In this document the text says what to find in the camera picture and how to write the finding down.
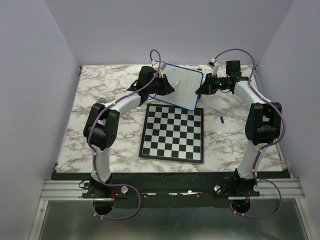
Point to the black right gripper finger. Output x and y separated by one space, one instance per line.
205 89
208 80

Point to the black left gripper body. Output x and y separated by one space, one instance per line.
155 86

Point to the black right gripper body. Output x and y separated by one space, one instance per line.
217 83

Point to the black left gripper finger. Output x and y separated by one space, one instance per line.
161 92
167 86

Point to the blue framed whiteboard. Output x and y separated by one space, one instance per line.
185 92

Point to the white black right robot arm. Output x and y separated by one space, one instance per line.
262 128

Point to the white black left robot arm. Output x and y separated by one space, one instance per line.
102 124

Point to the black white chessboard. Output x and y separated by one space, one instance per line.
173 134

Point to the purple glitter microphone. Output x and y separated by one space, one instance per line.
102 100

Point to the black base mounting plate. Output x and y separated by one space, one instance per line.
158 190

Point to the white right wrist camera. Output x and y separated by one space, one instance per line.
214 65

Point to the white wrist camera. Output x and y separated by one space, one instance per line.
214 65
158 66

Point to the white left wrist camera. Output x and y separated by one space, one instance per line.
158 66

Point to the aluminium frame rail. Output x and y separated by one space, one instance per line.
278 213

